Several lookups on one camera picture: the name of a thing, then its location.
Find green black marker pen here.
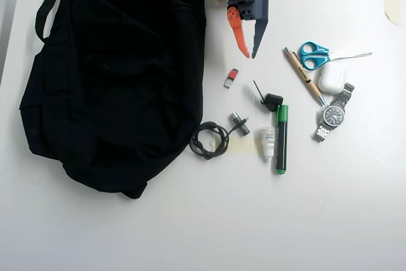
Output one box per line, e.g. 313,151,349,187
274,104,289,175

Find black USB cable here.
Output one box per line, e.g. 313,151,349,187
189,117,250,161

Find wooden ballpoint pen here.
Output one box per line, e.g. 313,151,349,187
283,46,327,107

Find blue handled scissors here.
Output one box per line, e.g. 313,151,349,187
299,41,374,70

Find black bike light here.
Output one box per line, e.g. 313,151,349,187
252,79,284,113

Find beige masking tape strip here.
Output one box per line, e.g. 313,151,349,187
383,0,403,27

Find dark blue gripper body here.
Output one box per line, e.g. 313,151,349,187
226,0,270,23

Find silver wristwatch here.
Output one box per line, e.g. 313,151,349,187
312,82,355,142

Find red USB stick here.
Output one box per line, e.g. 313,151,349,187
223,68,239,89

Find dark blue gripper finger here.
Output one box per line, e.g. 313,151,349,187
251,19,270,60

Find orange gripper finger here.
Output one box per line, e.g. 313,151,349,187
226,6,251,59

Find black fabric bag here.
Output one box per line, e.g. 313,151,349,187
18,0,207,201

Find white eye drop bottle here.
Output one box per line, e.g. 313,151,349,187
259,127,276,162

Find white earbuds case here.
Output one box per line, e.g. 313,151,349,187
317,63,349,95

